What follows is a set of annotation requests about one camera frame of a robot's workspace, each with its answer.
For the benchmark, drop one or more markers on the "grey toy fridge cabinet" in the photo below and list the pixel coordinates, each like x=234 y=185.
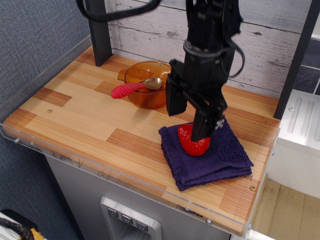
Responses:
x=83 y=191

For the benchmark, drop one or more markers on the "red toy strawberry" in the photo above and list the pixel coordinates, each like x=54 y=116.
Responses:
x=192 y=148

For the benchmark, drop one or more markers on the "dark shelf post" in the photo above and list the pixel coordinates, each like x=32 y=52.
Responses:
x=306 y=34
x=99 y=32

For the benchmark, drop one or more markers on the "yellow object at corner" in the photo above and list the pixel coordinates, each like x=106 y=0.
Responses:
x=37 y=235

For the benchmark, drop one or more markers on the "spoon with red handle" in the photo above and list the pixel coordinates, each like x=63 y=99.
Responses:
x=126 y=89

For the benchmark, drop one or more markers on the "amber glass pot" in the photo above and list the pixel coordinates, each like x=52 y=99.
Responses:
x=147 y=98

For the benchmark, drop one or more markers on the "silver dispenser button panel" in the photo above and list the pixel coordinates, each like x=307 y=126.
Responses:
x=125 y=223

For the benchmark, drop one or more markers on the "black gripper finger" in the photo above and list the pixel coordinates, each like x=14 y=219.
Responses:
x=206 y=123
x=176 y=103

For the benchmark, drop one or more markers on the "purple folded cloth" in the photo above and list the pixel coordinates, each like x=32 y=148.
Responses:
x=224 y=159

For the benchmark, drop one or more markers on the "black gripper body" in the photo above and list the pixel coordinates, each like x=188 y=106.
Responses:
x=202 y=78

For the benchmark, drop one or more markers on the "dark left shelf post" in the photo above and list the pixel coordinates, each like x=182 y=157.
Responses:
x=99 y=32

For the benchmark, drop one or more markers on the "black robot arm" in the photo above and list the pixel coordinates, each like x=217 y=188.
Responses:
x=209 y=53

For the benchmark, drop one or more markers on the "dark right shelf post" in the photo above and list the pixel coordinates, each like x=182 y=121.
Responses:
x=306 y=34

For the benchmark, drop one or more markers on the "white toy sink counter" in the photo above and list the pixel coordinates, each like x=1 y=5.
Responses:
x=295 y=157

